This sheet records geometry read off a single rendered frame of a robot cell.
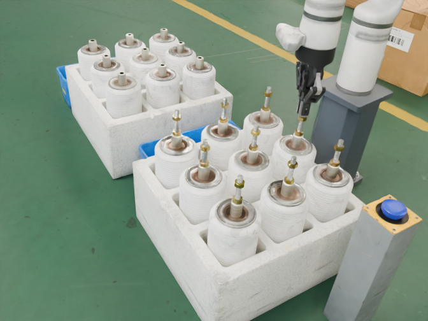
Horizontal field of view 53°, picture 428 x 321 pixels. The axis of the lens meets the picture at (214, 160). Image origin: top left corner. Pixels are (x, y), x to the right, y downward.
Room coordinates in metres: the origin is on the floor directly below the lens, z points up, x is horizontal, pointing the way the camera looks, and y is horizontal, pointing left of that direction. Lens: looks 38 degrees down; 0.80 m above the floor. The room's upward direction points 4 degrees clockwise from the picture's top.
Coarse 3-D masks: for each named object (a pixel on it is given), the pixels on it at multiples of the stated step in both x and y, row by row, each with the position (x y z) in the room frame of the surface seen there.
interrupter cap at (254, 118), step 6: (252, 114) 0.91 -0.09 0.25; (258, 114) 0.91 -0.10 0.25; (270, 114) 0.92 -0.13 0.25; (252, 120) 0.88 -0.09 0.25; (258, 120) 0.89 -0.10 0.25; (270, 120) 0.89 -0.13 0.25; (276, 120) 0.89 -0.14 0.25; (264, 126) 0.86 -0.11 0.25; (270, 126) 0.86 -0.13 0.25; (276, 126) 0.87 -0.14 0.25
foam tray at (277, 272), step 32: (160, 192) 0.68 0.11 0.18; (160, 224) 0.66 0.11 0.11; (320, 224) 0.62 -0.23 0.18; (352, 224) 0.64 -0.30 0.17; (192, 256) 0.54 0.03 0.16; (256, 256) 0.53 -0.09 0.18; (288, 256) 0.54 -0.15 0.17; (320, 256) 0.60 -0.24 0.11; (192, 288) 0.53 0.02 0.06; (224, 288) 0.46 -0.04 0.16; (256, 288) 0.51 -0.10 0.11; (288, 288) 0.56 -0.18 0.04; (224, 320) 0.47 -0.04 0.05
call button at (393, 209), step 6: (384, 204) 0.53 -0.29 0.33; (390, 204) 0.53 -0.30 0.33; (396, 204) 0.53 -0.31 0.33; (402, 204) 0.53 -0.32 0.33; (384, 210) 0.52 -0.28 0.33; (390, 210) 0.52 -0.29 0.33; (396, 210) 0.52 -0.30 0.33; (402, 210) 0.52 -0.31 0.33; (390, 216) 0.51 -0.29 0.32; (396, 216) 0.51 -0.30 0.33; (402, 216) 0.51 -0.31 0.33
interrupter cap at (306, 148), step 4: (284, 136) 0.82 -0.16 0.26; (288, 136) 0.82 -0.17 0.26; (292, 136) 0.82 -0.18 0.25; (280, 140) 0.80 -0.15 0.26; (284, 140) 0.81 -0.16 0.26; (288, 140) 0.81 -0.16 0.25; (304, 140) 0.81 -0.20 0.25; (308, 140) 0.81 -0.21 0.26; (280, 144) 0.79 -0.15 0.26; (284, 144) 0.79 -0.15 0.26; (288, 144) 0.80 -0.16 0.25; (304, 144) 0.80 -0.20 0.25; (308, 144) 0.80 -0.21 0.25; (284, 148) 0.77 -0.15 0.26; (288, 148) 0.77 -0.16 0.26; (292, 148) 0.78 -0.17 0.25; (296, 148) 0.78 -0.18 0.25; (300, 148) 0.78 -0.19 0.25; (304, 148) 0.78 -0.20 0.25; (308, 148) 0.78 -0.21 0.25; (312, 148) 0.78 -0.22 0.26; (288, 152) 0.76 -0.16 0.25; (292, 152) 0.76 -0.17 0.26; (296, 152) 0.76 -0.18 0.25; (300, 152) 0.76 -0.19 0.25; (304, 152) 0.77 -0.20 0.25; (308, 152) 0.77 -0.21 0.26
